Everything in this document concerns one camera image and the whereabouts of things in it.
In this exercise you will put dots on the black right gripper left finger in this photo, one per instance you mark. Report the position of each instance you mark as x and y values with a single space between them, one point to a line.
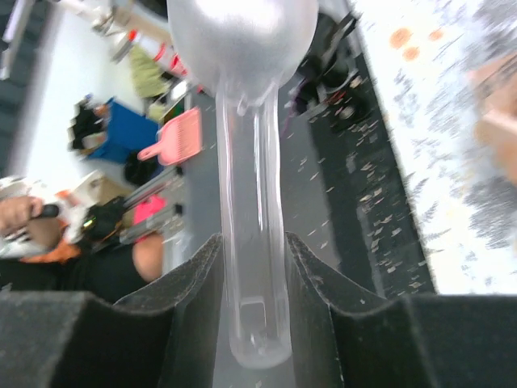
163 335

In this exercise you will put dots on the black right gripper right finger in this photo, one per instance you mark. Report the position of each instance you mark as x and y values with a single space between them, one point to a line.
343 335

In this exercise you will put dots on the clear plastic scoop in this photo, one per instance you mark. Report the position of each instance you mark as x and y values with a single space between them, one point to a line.
243 52

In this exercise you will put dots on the pink cat litter bag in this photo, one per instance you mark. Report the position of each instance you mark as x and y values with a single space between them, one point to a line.
494 89

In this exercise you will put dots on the pink slotted litter scoop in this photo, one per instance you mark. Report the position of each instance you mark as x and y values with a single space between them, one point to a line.
178 140

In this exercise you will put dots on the person hand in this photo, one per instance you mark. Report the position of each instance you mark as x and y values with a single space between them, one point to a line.
19 213

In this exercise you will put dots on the blue storage bin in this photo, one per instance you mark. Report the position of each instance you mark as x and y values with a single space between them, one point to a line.
127 131

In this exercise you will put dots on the floral table mat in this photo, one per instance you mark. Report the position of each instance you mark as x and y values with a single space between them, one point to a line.
420 54

